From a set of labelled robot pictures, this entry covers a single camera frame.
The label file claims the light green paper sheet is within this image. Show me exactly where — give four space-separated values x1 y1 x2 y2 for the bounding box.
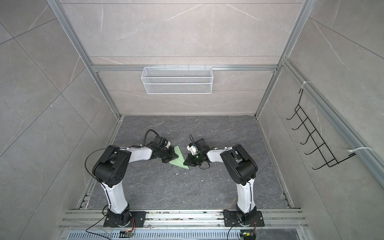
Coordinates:
169 146 189 170

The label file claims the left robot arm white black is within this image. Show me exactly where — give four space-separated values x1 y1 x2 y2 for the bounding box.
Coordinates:
92 136 179 227

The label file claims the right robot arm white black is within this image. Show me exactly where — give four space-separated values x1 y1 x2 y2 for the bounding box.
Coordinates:
184 138 258 225

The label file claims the left small circuit board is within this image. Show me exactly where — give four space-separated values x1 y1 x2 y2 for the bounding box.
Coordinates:
119 230 135 238

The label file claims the small circuit board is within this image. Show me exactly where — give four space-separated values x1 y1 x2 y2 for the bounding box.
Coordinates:
240 231 257 240
119 230 135 238

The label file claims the right small circuit board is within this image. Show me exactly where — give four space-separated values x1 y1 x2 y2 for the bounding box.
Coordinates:
240 231 257 240

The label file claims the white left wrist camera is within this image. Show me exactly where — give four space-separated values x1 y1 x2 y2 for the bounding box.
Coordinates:
164 141 171 149

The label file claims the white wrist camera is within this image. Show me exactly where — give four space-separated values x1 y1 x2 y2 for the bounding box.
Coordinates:
164 141 171 149
187 143 199 156

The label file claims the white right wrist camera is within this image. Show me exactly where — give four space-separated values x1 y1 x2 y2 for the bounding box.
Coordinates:
187 143 199 156

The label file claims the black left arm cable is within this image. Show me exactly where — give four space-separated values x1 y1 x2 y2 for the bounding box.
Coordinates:
142 129 160 147

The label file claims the white wire mesh basket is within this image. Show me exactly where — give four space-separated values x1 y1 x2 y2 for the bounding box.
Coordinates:
141 67 214 95

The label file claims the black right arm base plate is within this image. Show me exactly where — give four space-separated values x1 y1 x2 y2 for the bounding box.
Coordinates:
223 209 265 227

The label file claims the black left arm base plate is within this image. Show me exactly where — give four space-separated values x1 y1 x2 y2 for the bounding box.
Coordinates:
103 211 147 228

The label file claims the aluminium frame rail front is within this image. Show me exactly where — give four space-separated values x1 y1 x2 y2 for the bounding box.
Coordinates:
59 209 309 230

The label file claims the black wire hook rack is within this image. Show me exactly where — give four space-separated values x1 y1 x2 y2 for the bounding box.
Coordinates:
286 89 356 170

